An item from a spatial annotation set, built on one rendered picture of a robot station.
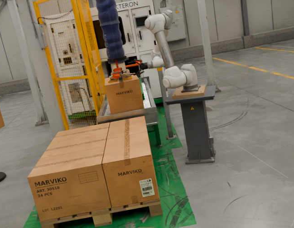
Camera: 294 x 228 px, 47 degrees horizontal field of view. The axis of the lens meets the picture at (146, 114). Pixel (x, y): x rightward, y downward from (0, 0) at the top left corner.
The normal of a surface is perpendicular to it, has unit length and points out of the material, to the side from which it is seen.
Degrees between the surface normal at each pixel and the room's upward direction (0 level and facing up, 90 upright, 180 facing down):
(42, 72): 88
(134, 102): 90
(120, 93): 90
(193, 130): 90
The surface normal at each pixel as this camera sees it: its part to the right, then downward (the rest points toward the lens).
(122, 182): 0.05, 0.25
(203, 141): -0.22, 0.29
